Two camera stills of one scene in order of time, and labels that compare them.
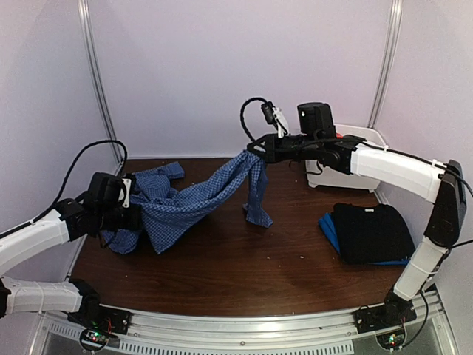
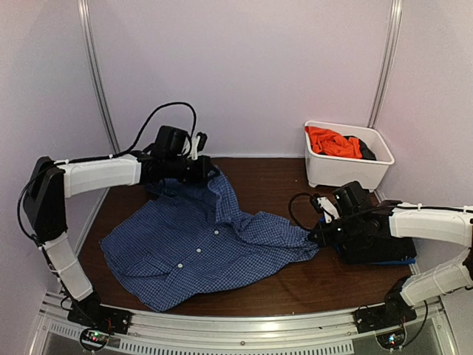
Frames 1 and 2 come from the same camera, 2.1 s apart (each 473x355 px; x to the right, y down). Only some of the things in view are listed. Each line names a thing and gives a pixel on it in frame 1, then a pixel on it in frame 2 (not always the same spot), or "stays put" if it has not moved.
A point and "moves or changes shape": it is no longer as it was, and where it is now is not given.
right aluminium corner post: x=397 y=16 stays put
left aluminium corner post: x=88 y=35 stays put
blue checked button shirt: x=166 y=210 moves or changes shape
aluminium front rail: x=332 y=333 stays put
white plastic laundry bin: x=332 y=180 stays put
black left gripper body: x=110 y=220 -> x=176 y=170
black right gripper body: x=278 y=155 -> x=350 y=230
